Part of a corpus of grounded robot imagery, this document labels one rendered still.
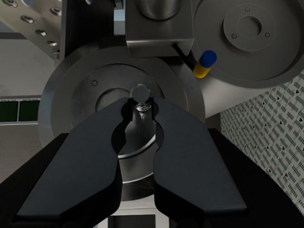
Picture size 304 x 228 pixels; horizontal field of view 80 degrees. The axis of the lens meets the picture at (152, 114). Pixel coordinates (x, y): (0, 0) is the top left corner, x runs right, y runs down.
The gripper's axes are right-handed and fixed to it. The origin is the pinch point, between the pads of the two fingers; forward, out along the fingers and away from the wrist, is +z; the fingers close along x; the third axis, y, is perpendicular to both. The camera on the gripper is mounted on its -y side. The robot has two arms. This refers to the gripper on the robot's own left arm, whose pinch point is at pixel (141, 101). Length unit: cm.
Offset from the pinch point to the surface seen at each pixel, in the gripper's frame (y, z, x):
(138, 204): 37.4, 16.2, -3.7
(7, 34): 22, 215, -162
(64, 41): -2.3, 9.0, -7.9
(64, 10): -5.0, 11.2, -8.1
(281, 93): 4.0, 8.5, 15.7
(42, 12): -4.3, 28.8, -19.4
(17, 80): 64, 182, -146
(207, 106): 6.8, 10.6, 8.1
